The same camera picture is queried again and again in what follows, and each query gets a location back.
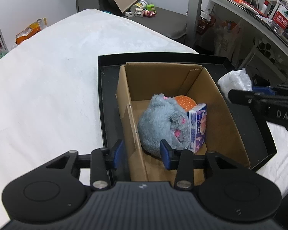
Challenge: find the white plastic bag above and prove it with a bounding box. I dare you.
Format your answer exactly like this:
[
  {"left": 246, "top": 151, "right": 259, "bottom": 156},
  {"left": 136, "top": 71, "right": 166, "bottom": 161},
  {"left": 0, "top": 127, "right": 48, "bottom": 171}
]
[{"left": 217, "top": 68, "right": 252, "bottom": 100}]

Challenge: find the grey plush mouse toy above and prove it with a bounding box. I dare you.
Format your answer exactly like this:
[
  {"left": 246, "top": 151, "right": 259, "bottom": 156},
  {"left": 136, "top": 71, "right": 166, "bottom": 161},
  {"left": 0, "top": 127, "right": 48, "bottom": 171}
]
[{"left": 137, "top": 94, "right": 190, "bottom": 158}]

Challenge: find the blue tissue pack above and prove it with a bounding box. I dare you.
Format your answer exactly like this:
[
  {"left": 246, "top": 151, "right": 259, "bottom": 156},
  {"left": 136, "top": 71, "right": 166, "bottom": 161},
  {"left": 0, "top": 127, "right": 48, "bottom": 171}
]
[{"left": 187, "top": 103, "right": 207, "bottom": 153}]

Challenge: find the orange burger plush toy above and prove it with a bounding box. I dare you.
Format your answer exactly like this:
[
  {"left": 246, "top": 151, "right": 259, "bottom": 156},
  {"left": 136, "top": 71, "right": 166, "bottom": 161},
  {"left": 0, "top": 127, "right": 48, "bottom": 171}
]
[{"left": 174, "top": 95, "right": 197, "bottom": 112}]

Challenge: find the brown cardboard box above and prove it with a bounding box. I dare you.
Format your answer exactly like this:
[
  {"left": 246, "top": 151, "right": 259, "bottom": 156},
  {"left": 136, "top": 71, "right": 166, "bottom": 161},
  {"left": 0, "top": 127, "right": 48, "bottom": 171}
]
[{"left": 116, "top": 62, "right": 251, "bottom": 182}]

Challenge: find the black shallow tray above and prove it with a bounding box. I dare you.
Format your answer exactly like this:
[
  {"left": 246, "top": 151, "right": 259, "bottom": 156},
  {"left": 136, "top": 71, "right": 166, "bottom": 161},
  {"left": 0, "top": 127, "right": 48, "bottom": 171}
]
[{"left": 98, "top": 53, "right": 277, "bottom": 181}]

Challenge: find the black curved desk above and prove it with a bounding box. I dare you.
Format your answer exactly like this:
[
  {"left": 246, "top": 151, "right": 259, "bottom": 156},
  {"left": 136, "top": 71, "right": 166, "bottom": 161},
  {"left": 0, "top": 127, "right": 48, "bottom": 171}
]
[{"left": 186, "top": 0, "right": 288, "bottom": 58}]

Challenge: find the white tote bag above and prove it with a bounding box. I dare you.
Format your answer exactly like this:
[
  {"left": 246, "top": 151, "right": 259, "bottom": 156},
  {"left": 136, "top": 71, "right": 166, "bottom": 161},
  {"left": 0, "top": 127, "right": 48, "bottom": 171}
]
[{"left": 214, "top": 20, "right": 243, "bottom": 66}]

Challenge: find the clear water bottle red label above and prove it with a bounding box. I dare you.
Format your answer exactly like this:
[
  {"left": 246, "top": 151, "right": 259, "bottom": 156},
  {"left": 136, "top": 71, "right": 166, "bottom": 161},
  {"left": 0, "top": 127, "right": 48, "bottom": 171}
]
[{"left": 271, "top": 5, "right": 288, "bottom": 35}]

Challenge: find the white blanket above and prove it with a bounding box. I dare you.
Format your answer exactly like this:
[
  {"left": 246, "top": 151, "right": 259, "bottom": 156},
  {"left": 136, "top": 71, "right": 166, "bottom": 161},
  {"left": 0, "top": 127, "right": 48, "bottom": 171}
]
[{"left": 0, "top": 9, "right": 282, "bottom": 229}]

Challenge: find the red plastic basket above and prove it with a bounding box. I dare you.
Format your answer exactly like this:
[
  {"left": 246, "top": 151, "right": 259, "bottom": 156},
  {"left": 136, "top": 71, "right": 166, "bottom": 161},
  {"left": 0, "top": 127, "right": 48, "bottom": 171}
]
[{"left": 197, "top": 11, "right": 216, "bottom": 35}]

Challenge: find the grey bench seat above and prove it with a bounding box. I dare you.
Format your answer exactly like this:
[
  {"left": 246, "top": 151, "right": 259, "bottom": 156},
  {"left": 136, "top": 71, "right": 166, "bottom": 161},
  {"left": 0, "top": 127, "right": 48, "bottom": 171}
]
[{"left": 124, "top": 7, "right": 187, "bottom": 41}]

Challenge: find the white charger block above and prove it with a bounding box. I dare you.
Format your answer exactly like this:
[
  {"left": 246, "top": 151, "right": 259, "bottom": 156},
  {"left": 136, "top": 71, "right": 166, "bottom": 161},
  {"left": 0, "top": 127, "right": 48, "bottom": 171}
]
[{"left": 125, "top": 11, "right": 134, "bottom": 17}]

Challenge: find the red doll toy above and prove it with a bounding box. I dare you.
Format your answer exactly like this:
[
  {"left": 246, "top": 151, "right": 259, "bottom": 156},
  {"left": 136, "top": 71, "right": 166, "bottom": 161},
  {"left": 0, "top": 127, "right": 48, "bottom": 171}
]
[{"left": 143, "top": 10, "right": 156, "bottom": 18}]

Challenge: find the green toy box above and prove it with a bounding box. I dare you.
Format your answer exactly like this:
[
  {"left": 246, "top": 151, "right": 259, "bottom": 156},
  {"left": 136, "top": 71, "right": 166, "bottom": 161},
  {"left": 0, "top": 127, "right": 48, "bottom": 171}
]
[{"left": 146, "top": 4, "right": 156, "bottom": 12}]

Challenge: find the white food canister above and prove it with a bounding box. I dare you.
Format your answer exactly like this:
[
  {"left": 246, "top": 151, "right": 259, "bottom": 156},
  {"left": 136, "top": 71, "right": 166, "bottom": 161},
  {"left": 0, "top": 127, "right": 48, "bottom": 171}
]
[{"left": 131, "top": 0, "right": 150, "bottom": 13}]

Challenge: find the orange paper bag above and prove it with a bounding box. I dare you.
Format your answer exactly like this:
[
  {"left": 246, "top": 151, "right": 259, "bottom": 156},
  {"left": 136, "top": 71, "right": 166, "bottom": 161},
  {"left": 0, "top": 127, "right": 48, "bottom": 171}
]
[{"left": 15, "top": 18, "right": 47, "bottom": 45}]

